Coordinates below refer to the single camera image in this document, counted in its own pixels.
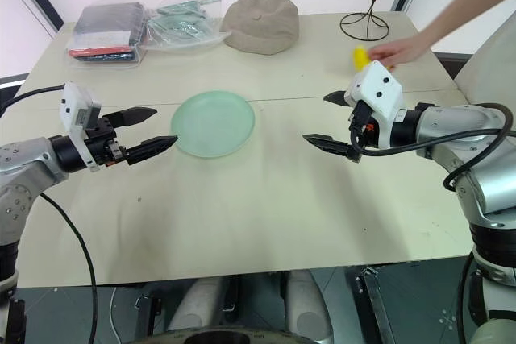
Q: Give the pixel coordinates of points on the pale green round plate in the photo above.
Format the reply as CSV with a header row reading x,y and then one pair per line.
x,y
213,122

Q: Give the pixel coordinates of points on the plastic bag with dark items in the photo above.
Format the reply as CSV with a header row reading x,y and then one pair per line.
x,y
105,26

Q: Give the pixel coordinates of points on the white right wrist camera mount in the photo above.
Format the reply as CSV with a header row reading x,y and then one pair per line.
x,y
381,86

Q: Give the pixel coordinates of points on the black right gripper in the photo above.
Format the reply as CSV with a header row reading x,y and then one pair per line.
x,y
364,126

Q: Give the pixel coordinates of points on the person's bare hand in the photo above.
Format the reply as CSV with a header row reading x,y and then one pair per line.
x,y
401,50

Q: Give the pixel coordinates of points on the dark round robot base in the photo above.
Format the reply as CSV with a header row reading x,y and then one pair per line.
x,y
219,336

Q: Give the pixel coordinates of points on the black metal table bracket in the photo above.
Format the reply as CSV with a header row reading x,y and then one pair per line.
x,y
147,312

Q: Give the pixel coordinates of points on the person's bare forearm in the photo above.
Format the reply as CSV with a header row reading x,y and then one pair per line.
x,y
463,9

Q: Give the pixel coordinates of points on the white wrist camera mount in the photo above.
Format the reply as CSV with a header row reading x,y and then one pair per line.
x,y
74,108
381,86

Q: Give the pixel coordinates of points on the grey rounded robot leg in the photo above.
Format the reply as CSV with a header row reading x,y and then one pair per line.
x,y
308,303
197,303

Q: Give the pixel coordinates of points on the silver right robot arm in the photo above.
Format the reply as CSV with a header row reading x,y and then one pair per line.
x,y
451,126

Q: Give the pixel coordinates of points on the beige fabric cap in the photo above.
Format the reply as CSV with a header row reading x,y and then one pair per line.
x,y
260,23

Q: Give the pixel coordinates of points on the cream chair back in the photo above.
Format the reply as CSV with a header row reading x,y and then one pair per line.
x,y
492,74

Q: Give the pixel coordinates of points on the black metal table bar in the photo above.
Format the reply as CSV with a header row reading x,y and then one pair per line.
x,y
377,303

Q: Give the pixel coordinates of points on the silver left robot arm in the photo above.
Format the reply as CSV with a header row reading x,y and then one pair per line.
x,y
24,162

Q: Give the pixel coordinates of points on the yellow object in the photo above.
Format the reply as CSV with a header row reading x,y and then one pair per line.
x,y
360,58

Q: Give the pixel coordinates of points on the plastic bag with green items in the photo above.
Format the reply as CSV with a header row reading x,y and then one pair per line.
x,y
177,23

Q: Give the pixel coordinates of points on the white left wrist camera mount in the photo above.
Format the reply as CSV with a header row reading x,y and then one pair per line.
x,y
74,108

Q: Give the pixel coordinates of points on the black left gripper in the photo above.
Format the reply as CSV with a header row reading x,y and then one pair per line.
x,y
102,140

